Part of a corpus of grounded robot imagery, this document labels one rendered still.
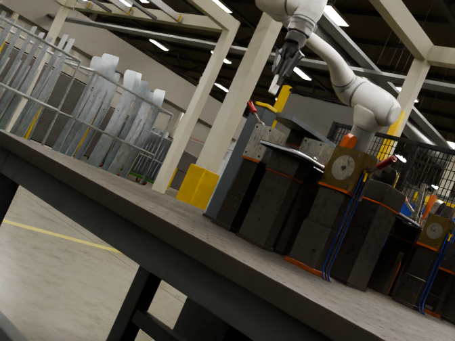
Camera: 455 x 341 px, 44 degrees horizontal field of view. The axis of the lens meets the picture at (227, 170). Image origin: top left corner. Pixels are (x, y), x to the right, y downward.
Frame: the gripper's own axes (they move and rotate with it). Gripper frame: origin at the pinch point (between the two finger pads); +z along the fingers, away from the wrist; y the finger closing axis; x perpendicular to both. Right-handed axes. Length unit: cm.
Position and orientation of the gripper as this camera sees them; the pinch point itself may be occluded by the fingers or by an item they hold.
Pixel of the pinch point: (275, 84)
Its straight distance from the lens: 208.7
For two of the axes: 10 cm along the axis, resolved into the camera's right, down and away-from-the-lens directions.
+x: 6.6, 3.2, 6.8
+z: -4.1, 9.1, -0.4
